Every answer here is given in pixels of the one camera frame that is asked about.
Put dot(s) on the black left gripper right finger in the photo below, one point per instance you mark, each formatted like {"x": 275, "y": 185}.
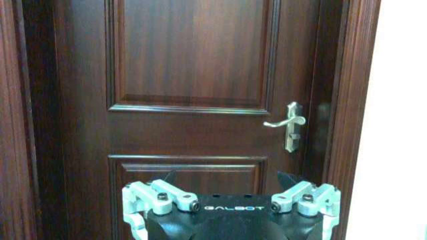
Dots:
{"x": 311, "y": 197}

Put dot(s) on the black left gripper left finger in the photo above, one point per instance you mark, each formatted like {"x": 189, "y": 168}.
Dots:
{"x": 151, "y": 197}

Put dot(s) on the dark brown wooden door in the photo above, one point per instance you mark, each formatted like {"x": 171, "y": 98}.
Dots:
{"x": 187, "y": 82}

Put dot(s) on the dark brown door frame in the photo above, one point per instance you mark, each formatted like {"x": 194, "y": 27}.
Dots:
{"x": 354, "y": 100}

